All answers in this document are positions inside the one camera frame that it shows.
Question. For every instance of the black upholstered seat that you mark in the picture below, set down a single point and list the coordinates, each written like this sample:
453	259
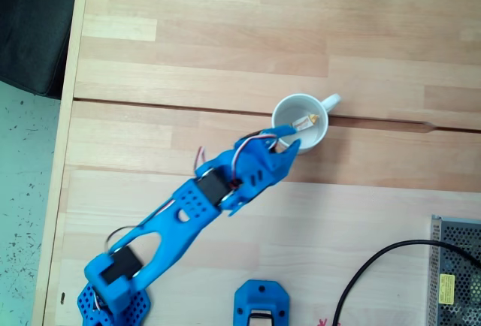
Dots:
30	25

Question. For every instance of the white ceramic mug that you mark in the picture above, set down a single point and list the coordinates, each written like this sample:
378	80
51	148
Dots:
315	142

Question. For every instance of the yellow white sweet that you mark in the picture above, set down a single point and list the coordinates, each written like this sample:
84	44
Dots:
303	123

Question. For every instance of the metal mesh power supply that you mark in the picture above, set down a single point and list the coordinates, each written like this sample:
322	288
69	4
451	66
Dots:
456	277

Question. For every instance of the light wooden board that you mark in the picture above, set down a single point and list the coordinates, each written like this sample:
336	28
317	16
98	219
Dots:
319	228

